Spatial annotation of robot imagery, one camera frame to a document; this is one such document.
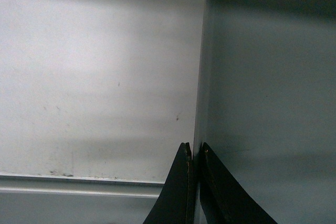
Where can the white metal shelf unit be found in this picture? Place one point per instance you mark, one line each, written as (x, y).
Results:
(96, 97)

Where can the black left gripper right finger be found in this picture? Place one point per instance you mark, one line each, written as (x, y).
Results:
(222, 197)

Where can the grey silver rectangular tray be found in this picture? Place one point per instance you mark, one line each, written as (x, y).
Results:
(266, 103)

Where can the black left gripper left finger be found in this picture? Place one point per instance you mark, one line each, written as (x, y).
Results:
(175, 203)

